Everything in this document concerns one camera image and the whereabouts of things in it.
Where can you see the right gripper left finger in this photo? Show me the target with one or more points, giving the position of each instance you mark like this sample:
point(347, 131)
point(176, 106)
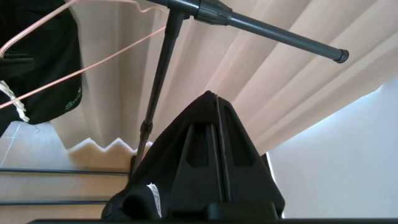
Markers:
point(192, 183)

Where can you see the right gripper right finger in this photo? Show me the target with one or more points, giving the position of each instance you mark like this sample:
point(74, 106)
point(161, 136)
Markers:
point(255, 186)

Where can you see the black garment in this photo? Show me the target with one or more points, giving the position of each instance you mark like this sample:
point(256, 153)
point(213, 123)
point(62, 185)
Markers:
point(161, 161)

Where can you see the pink clothes hanger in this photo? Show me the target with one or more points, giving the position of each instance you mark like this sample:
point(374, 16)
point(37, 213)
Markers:
point(93, 63)

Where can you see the black shorts with white logo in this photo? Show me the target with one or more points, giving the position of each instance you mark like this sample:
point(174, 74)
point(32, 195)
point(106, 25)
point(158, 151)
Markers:
point(53, 77)

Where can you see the black clothes rack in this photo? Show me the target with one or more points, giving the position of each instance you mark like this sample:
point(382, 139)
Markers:
point(280, 34)

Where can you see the beige curtain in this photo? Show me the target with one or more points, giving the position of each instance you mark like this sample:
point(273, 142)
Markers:
point(248, 77)

